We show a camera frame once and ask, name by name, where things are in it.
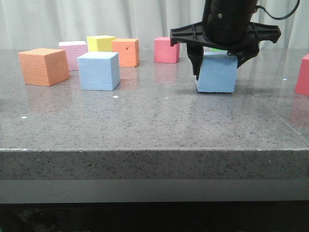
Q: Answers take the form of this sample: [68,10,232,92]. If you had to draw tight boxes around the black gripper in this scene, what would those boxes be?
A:
[170,0,281,80]

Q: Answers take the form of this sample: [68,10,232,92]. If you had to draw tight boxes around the blue textured foam block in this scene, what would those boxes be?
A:
[196,51,238,93]

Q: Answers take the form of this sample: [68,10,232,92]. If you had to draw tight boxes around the blue smooth foam block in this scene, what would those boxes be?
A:
[77,51,120,91]

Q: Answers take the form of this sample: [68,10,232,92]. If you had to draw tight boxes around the green foam block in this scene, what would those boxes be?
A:
[210,48,227,52]

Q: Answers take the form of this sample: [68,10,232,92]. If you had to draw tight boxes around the red foam block centre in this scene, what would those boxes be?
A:
[154,37,180,63]

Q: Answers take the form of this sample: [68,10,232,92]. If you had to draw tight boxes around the red foam block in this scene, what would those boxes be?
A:
[295,54,309,96]
[154,37,180,63]

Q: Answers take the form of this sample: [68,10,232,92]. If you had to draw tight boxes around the red foam block right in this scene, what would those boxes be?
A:
[295,54,309,96]

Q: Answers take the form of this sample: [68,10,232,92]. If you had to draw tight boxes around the orange dented foam block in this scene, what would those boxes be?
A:
[111,39,140,68]

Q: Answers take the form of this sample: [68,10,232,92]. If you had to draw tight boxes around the yellow foam block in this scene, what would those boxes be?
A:
[87,35,116,52]

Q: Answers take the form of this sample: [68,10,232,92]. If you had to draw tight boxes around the pink textured foam block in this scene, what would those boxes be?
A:
[58,41,88,71]

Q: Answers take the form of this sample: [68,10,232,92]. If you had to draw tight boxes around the orange textured foam block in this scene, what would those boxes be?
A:
[18,48,70,87]

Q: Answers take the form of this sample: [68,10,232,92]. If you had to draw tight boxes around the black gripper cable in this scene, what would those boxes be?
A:
[253,0,301,21]

